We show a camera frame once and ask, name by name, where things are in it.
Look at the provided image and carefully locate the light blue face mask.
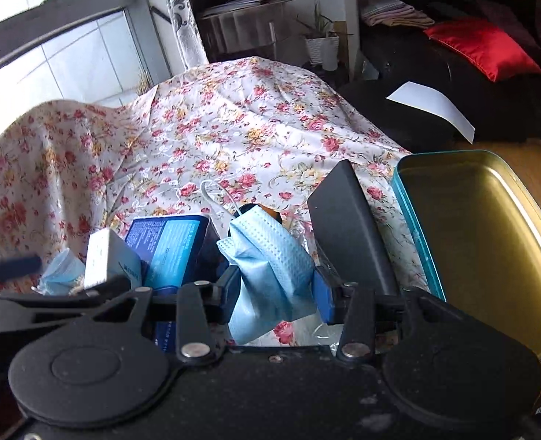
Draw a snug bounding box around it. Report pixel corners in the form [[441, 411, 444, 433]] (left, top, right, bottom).
[[217, 203, 320, 348], [33, 248, 85, 296]]

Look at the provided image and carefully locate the blue Tempo tissue pack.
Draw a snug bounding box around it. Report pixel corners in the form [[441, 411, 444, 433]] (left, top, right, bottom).
[[123, 213, 221, 354]]

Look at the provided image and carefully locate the black rectangular box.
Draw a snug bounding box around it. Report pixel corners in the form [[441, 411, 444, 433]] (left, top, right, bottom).
[[307, 160, 399, 296]]

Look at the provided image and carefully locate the small white tissue packet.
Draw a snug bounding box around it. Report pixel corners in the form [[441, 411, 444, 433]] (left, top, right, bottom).
[[82, 227, 142, 288]]

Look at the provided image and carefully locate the gold teal metal tin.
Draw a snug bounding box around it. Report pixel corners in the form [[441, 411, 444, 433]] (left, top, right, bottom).
[[392, 150, 541, 358]]

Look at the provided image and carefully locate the floral tablecloth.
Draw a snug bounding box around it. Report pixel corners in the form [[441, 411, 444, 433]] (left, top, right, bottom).
[[0, 58, 427, 288]]

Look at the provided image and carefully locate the white paper sheet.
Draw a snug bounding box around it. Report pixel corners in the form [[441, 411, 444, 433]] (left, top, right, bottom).
[[387, 81, 475, 144]]

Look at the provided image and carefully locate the potted plant white pot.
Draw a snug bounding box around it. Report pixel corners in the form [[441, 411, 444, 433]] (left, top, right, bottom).
[[295, 0, 350, 72]]

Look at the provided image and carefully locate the patterned curtain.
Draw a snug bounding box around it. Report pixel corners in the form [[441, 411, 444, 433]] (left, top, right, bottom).
[[166, 0, 209, 70]]

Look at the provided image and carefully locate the glass side table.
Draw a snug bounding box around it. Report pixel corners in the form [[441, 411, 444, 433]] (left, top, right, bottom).
[[197, 0, 293, 62]]

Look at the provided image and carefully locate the red satin cushion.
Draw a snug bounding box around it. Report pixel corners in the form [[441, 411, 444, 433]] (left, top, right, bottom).
[[424, 18, 541, 83]]

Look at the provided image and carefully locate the folded striped blanket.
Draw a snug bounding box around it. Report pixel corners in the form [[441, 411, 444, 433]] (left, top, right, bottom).
[[359, 0, 435, 29]]

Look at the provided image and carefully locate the black leather sofa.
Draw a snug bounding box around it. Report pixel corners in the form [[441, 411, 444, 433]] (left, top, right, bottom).
[[340, 0, 541, 152]]

